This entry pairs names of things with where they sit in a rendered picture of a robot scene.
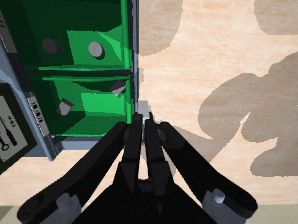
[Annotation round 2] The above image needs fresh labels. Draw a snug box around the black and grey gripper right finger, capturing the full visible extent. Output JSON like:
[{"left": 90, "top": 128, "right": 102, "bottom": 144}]
[{"left": 143, "top": 100, "right": 258, "bottom": 224}]

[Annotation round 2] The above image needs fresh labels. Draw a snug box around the green bin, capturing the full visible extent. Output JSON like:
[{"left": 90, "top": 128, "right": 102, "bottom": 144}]
[
  {"left": 27, "top": 71, "right": 133, "bottom": 136},
  {"left": 0, "top": 0, "right": 131, "bottom": 71}
]

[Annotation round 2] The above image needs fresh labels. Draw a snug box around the dark grey metal shelf rack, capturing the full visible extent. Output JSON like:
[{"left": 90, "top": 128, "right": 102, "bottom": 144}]
[{"left": 0, "top": 0, "right": 138, "bottom": 162}]

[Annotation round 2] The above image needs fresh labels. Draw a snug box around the grey steel disc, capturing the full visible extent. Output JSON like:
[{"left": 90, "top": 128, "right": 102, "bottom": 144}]
[
  {"left": 88, "top": 42, "right": 104, "bottom": 57},
  {"left": 42, "top": 38, "right": 60, "bottom": 54}
]

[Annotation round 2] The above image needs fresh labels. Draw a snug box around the dark green tool case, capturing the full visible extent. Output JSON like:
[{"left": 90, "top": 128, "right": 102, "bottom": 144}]
[{"left": 0, "top": 83, "right": 38, "bottom": 175}]

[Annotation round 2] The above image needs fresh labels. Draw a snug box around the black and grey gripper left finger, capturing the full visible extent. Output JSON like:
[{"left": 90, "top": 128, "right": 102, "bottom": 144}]
[{"left": 17, "top": 100, "right": 143, "bottom": 224}]

